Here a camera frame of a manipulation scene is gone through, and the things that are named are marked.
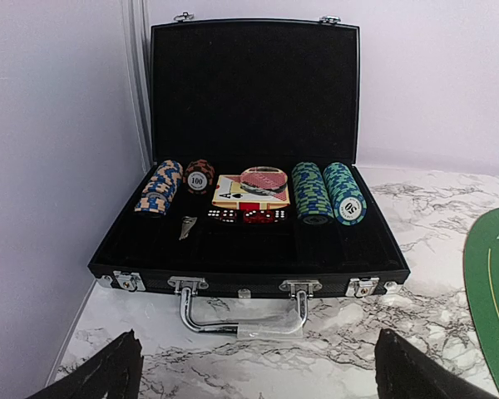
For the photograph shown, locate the brown 100 chip stack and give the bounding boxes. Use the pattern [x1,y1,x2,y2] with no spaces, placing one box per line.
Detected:
[183,159,215,195]

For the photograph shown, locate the red dice row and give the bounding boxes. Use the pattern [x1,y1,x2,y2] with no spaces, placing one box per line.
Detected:
[206,209,288,224]

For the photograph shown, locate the boxed playing card deck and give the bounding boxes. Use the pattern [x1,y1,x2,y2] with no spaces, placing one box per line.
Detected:
[211,175,290,210]

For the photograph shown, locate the round green poker mat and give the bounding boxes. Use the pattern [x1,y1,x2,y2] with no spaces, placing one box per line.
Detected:
[463,209,499,392]

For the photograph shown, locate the teal 50 chip row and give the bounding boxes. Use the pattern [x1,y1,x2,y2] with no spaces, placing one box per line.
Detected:
[323,162,367,226]

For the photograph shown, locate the clear dealer button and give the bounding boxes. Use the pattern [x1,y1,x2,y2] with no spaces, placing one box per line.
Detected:
[240,166,288,195]

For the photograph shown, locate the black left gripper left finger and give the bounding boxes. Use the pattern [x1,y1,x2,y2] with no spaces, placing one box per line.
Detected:
[32,330,144,398]

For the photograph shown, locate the blue tan chip row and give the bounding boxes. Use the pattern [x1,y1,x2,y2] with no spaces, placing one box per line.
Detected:
[134,160,183,215]

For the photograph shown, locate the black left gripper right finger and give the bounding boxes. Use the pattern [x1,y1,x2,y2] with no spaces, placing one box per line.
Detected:
[374,328,487,398]

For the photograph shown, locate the dark green chip row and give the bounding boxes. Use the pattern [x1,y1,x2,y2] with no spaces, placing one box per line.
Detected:
[291,162,334,225]

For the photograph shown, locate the black poker chip case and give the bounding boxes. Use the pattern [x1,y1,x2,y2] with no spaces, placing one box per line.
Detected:
[88,19,410,298]

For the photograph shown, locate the small case keys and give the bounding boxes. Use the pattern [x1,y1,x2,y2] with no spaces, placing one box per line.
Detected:
[179,216,197,240]

